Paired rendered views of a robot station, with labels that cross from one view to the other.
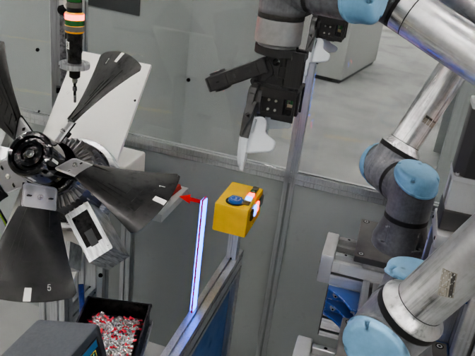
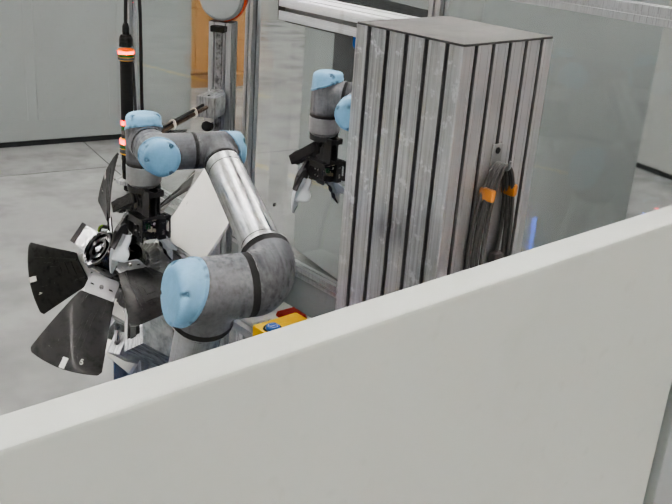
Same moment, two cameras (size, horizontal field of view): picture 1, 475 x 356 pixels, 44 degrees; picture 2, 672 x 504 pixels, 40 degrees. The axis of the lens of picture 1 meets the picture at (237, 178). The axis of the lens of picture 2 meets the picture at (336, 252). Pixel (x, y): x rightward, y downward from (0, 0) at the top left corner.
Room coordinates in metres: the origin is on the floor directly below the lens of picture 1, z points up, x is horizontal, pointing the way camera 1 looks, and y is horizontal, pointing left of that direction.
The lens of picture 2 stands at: (-0.37, -1.40, 2.25)
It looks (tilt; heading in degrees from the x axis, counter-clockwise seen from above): 22 degrees down; 33
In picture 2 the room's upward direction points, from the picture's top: 4 degrees clockwise
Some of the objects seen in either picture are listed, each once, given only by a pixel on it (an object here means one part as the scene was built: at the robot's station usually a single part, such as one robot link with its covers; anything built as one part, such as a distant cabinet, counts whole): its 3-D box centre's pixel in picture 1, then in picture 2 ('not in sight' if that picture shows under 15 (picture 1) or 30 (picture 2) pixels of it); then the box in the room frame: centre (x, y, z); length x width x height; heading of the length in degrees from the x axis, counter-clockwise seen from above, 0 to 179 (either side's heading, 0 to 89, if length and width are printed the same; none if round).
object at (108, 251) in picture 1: (97, 236); (148, 333); (1.34, 0.35, 0.98); 0.20 x 0.16 x 0.20; 165
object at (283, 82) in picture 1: (276, 82); (146, 211); (0.95, -0.04, 1.57); 0.09 x 0.08 x 0.12; 75
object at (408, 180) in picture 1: (411, 189); not in sight; (1.41, -0.46, 1.20); 0.13 x 0.12 x 0.14; 20
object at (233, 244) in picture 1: (234, 239); not in sight; (1.52, -0.01, 0.92); 0.03 x 0.03 x 0.12; 75
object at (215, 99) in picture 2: not in sight; (211, 104); (1.91, 0.63, 1.54); 0.10 x 0.07 x 0.08; 20
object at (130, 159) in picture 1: (115, 167); not in sight; (1.93, 0.45, 0.91); 0.17 x 0.16 x 0.11; 165
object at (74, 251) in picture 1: (65, 256); (126, 347); (1.33, 0.44, 0.91); 0.12 x 0.08 x 0.12; 165
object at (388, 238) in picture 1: (402, 229); not in sight; (1.40, -0.46, 1.09); 0.15 x 0.15 x 0.10
